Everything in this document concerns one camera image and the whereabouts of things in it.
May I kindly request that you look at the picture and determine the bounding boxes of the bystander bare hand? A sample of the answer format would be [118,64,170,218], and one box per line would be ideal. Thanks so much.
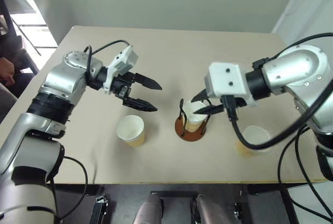
[0,57,16,86]

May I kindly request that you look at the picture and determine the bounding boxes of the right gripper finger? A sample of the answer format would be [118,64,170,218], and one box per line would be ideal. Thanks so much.
[191,89,209,103]
[194,103,225,116]

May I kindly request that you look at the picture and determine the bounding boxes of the wire cup holder brown base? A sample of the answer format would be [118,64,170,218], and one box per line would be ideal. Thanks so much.
[174,98,209,143]

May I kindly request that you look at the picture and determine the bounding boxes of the dark grey rounded shape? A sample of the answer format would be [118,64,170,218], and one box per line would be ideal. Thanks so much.
[195,194,235,224]
[135,192,163,224]

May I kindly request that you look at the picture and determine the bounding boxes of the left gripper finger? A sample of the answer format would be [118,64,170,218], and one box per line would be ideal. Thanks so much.
[122,96,159,113]
[134,72,162,91]

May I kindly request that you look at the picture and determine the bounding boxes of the black right arm base cables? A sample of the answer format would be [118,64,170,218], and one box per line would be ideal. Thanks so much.
[277,127,333,221]

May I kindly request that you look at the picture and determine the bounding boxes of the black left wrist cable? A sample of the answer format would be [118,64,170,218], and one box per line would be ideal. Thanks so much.
[83,40,131,84]

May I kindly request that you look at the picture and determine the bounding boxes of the white and tan paper cup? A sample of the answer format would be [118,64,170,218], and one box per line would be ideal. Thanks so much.
[116,115,146,148]
[235,125,271,158]
[183,101,209,133]

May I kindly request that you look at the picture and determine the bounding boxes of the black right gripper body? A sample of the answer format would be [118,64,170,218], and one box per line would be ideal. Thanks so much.
[204,94,247,110]

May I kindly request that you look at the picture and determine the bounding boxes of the seated person dark clothing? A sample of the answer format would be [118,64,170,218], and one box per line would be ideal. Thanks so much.
[0,0,40,98]

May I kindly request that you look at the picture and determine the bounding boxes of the thick black right wrist cable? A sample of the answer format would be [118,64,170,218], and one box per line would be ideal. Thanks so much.
[221,78,333,152]

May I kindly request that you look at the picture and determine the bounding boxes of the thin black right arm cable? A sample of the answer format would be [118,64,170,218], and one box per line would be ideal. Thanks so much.
[251,32,333,70]

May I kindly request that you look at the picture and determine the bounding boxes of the black left arm base cable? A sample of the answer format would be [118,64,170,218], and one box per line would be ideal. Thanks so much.
[49,156,88,224]

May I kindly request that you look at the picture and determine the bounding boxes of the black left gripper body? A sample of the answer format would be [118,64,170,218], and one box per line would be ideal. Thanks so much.
[111,71,137,101]

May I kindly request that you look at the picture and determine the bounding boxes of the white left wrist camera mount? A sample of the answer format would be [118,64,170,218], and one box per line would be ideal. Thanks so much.
[103,45,139,95]

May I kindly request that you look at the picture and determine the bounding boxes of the black table frame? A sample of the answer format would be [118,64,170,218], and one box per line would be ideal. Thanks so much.
[53,182,315,224]

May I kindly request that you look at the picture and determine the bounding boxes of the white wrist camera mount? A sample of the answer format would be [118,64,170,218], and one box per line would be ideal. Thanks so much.
[103,45,139,95]
[203,61,258,107]

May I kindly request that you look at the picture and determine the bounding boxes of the black metal stand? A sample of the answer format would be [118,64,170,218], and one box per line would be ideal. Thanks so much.
[10,17,58,57]

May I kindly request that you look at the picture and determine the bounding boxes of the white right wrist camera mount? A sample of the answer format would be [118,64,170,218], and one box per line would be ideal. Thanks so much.
[203,61,258,107]

